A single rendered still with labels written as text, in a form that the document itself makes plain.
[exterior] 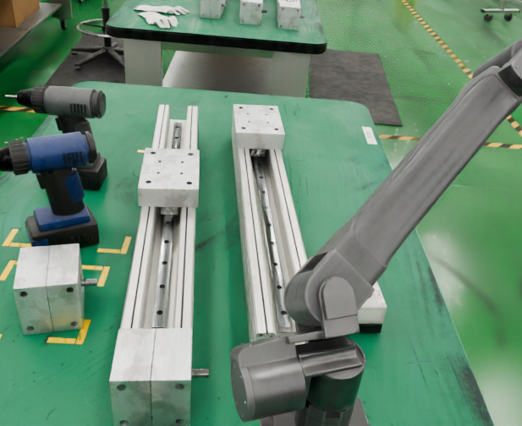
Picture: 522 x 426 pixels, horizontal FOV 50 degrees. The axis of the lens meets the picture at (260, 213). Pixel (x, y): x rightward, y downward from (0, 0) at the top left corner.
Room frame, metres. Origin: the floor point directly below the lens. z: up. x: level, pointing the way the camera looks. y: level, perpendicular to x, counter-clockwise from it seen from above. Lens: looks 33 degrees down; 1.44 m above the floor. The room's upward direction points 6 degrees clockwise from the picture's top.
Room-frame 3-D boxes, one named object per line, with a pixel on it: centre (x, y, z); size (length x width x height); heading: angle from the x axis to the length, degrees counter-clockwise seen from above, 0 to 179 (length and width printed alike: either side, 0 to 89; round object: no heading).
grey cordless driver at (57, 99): (1.06, 0.44, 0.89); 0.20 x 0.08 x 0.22; 92
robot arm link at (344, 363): (0.38, -0.08, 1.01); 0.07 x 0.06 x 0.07; 111
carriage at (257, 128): (1.22, 0.03, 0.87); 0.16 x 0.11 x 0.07; 8
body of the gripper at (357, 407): (0.38, -0.09, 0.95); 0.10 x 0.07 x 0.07; 98
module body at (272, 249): (0.97, -0.01, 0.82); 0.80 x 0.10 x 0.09; 8
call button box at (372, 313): (0.71, -0.16, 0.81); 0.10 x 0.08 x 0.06; 98
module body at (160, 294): (0.95, 0.18, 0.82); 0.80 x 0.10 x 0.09; 8
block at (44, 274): (0.66, 0.31, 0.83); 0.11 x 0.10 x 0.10; 107
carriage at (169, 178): (0.95, 0.18, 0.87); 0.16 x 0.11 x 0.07; 8
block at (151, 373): (0.51, 0.11, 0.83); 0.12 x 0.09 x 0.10; 98
